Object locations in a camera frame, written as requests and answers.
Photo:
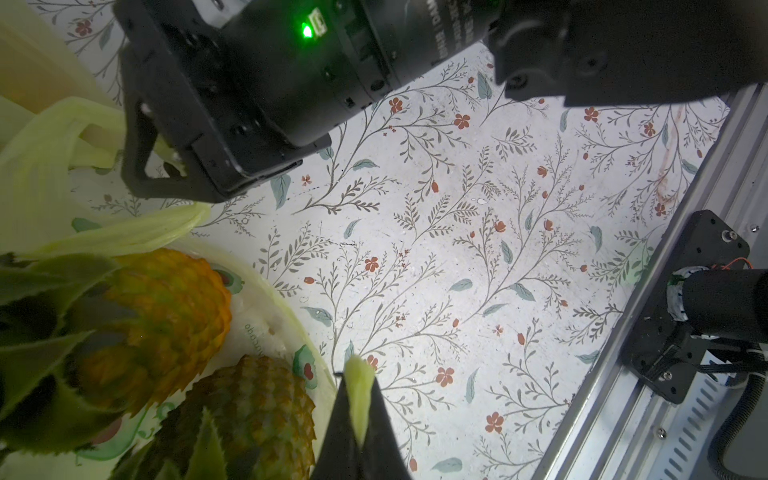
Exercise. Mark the plain green plastic bag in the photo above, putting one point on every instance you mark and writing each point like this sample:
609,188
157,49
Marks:
62,194

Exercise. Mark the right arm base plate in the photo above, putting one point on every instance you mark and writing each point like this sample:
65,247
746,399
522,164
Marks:
708,298

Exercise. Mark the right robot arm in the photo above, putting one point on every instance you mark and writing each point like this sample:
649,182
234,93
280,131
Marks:
593,53

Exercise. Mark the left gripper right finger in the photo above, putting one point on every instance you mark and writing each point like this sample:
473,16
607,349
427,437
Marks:
380,457

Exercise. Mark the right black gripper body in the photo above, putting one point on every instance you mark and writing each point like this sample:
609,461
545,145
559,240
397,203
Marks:
239,104

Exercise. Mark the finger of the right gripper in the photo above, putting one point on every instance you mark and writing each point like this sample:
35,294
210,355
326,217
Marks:
140,139

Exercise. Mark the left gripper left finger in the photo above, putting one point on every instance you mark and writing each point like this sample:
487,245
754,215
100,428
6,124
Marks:
339,453

